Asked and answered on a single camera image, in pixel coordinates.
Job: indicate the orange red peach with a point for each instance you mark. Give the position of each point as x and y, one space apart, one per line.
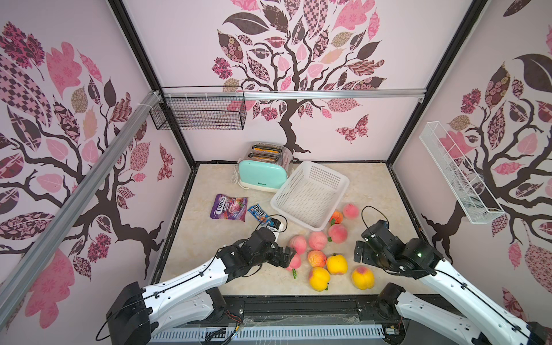
336 218

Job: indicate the pink peach upper left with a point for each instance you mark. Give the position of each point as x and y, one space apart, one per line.
299 244

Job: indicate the orange pink peach centre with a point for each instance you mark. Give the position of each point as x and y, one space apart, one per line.
317 258

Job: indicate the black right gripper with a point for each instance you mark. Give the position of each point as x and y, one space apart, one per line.
366 249

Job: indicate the yellow peach front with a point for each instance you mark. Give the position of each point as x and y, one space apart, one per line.
319 279

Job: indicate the white slotted cable duct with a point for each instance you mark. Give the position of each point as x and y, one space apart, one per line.
267 334

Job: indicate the purple candy bag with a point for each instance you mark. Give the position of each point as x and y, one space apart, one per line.
229 208

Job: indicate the pink peach right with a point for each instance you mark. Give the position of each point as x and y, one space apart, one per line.
338 233

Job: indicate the small pink peach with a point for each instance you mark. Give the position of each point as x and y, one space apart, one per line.
350 211

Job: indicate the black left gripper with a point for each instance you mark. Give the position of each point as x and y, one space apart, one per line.
284 259

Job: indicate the black wire wall basket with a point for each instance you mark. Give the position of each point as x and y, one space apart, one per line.
201 108

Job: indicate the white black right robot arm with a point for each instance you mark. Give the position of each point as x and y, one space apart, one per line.
479 320

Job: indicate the aluminium rail left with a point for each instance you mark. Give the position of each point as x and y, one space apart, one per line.
31 265

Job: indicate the aluminium rail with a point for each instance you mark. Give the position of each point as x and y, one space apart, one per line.
31 265
291 95

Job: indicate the white wire wall shelf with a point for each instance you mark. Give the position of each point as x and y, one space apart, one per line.
449 150

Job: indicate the pink peach with leaf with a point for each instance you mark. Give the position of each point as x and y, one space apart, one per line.
294 265

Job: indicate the pink peach upper middle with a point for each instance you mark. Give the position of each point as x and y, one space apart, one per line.
317 240

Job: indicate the aluminium rail back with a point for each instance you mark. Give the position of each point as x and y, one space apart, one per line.
291 95

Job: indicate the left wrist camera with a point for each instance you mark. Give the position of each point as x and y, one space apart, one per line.
275 226

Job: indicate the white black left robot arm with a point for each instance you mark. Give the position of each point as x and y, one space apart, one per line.
139 313

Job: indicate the white plastic basket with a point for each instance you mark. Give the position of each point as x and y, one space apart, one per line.
310 195

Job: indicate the mint green toaster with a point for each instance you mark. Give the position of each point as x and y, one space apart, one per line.
265 167

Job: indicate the blue candy packet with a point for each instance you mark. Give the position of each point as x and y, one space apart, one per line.
260 215

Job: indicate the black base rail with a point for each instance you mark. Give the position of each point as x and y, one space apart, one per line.
241 311

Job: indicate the yellow peach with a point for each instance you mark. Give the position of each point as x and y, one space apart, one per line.
363 278
319 279
337 264

